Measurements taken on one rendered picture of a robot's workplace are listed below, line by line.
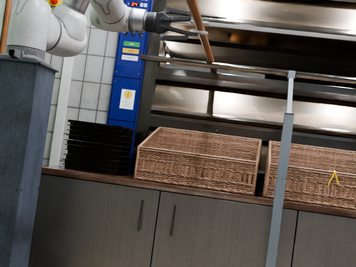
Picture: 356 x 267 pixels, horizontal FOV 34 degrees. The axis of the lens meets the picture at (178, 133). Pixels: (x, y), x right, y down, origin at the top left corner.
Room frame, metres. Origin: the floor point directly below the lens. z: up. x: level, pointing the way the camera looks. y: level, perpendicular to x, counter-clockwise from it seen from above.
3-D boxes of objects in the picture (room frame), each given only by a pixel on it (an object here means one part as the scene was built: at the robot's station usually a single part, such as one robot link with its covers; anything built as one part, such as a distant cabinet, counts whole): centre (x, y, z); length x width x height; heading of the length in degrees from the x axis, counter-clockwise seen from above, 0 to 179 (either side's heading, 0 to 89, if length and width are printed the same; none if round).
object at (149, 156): (2.82, -0.13, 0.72); 0.56 x 0.49 x 0.28; 81
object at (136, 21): (2.16, 0.20, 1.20); 0.09 x 0.06 x 0.09; 173
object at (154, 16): (2.15, 0.13, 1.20); 0.09 x 0.07 x 0.08; 83
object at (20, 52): (2.31, 0.66, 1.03); 0.22 x 0.18 x 0.06; 172
